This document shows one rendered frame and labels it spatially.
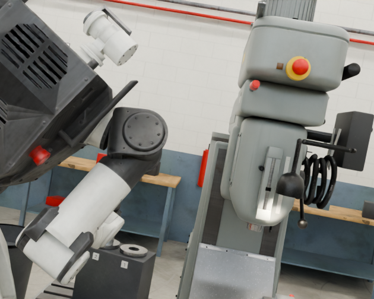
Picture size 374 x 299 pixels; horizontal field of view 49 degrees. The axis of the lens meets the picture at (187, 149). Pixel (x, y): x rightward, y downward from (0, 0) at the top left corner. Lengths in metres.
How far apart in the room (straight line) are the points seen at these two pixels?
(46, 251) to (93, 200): 0.13
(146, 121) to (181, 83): 4.75
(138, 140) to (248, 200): 0.53
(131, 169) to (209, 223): 0.92
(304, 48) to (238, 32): 4.55
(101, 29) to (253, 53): 0.41
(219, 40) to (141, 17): 1.08
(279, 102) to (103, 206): 0.61
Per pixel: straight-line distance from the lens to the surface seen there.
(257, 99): 1.19
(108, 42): 0.93
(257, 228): 1.33
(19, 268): 2.99
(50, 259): 0.86
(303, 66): 1.07
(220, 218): 1.71
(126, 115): 0.83
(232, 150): 1.41
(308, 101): 1.21
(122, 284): 1.37
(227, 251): 1.74
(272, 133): 1.23
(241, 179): 1.24
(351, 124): 1.59
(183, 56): 5.61
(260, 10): 1.13
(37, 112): 0.75
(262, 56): 1.12
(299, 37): 1.13
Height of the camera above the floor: 1.57
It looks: 3 degrees down
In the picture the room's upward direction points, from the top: 10 degrees clockwise
